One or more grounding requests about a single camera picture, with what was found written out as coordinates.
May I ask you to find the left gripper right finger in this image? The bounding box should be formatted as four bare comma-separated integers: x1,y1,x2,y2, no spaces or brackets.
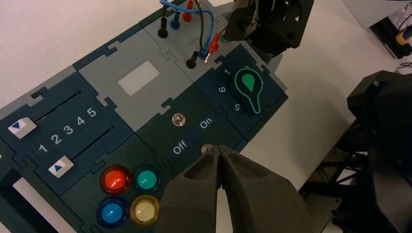
219,145,314,233

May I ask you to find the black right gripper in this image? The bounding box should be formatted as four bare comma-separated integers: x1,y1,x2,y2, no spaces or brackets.
224,0,314,59

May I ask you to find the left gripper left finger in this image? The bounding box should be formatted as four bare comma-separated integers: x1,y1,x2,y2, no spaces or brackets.
156,146,223,233

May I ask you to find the yellow push button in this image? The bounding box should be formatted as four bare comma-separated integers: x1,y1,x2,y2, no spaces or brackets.
129,194,160,225

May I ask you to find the green push button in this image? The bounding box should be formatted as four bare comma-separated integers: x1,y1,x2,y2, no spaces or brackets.
133,165,162,194

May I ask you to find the black green rotary knob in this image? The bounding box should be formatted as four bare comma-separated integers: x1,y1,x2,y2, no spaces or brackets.
229,66,265,116

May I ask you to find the red push button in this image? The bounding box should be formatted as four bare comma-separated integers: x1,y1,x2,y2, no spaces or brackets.
100,165,133,196

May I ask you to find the blue push button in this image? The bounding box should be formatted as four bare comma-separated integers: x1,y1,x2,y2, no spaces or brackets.
96,196,129,229

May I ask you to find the white rectangular display window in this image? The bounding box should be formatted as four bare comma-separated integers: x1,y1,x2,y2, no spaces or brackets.
117,60,161,97

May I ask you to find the white slider knob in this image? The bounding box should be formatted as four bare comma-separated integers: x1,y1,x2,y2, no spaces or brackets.
8,117,37,139
48,155,75,179

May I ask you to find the grey and teal task box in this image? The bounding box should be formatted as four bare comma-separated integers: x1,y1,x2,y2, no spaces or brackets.
0,0,289,233

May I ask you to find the black background equipment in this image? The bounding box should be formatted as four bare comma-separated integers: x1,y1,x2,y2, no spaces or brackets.
370,4,412,60

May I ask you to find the red jumper wire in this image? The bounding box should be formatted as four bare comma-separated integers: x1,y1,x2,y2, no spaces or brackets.
182,0,227,65

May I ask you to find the black metal frame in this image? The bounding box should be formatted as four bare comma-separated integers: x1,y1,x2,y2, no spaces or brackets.
299,122,371,233

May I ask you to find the black jumper wire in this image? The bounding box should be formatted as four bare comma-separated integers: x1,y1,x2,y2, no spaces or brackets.
157,0,206,69

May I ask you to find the blue jumper wire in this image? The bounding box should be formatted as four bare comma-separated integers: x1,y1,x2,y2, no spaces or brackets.
160,0,215,60

